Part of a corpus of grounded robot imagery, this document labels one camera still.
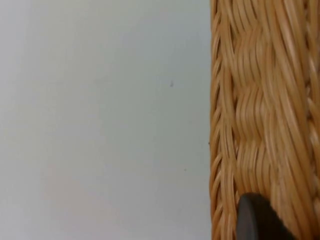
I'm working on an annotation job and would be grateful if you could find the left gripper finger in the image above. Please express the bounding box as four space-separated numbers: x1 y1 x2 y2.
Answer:
236 191 300 240

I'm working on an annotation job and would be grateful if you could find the pale wicker basket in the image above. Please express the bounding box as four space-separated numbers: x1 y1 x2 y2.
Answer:
208 0 320 240

